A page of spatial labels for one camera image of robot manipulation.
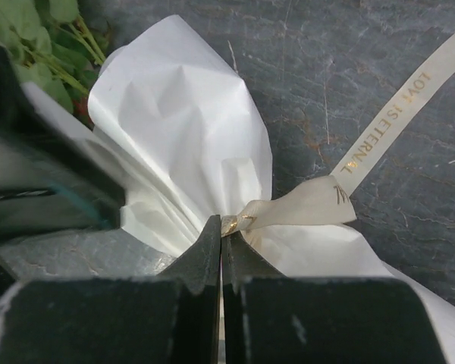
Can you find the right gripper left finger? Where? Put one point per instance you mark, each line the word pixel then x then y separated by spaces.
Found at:
pixel 171 317

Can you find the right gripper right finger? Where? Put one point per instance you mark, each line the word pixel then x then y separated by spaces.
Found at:
pixel 271 318

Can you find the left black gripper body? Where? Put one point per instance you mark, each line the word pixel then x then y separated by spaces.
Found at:
pixel 47 184

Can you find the pink artificial flower bouquet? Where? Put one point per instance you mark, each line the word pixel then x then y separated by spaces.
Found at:
pixel 50 44

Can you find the cream printed ribbon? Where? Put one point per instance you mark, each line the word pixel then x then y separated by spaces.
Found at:
pixel 326 200

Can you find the white wrapping paper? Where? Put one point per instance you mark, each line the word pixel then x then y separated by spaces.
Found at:
pixel 177 127

